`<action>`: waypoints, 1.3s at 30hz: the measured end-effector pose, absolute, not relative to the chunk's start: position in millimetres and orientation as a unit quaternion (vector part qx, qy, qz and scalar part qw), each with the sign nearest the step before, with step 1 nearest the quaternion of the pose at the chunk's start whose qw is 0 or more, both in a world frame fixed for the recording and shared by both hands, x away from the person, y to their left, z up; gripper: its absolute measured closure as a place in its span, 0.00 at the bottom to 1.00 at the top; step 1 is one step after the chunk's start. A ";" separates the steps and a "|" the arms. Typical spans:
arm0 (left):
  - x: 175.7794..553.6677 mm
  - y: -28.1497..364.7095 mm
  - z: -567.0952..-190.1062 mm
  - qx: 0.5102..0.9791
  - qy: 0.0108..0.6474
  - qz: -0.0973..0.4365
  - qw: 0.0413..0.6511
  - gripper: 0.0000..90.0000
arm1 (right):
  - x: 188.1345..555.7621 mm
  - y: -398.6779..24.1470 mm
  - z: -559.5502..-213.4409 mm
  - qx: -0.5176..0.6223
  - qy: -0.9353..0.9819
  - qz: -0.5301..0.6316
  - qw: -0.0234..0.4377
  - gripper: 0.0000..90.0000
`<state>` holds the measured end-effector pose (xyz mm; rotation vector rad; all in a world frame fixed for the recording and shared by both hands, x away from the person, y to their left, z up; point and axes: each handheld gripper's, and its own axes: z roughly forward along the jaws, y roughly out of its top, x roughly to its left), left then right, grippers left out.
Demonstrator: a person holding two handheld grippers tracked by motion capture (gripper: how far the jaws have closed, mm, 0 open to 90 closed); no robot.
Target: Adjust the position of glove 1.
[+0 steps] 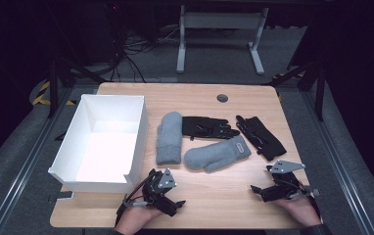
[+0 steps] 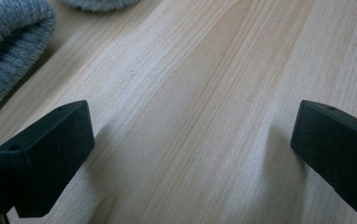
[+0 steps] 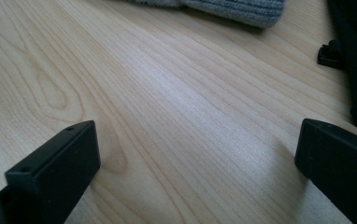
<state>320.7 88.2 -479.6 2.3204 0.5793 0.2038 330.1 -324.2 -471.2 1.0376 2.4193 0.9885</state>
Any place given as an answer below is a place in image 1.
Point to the plain grey knit mitten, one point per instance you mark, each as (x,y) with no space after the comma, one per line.
(169,140)

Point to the white metal desk frame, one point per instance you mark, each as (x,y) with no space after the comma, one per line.
(221,20)

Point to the yellow black hazard tape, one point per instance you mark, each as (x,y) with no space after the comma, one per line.
(41,94)

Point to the black glove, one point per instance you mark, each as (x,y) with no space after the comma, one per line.
(263,137)
(201,127)

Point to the white rectangular storage box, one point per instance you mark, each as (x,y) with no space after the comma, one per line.
(103,147)

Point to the grey knit mitten with label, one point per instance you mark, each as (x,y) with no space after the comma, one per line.
(214,155)

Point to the person's left hand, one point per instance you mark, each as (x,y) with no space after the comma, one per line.
(136,218)

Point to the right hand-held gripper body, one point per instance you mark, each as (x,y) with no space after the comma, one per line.
(284,187)

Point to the grey round table grommet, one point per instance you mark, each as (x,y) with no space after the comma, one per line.
(222,98)

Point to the black metal stand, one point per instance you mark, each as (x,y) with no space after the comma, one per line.
(319,94)
(53,88)

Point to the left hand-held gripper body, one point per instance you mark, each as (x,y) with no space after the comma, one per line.
(157,191)

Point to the aluminium floor rail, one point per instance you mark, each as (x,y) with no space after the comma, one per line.
(338,163)
(28,163)

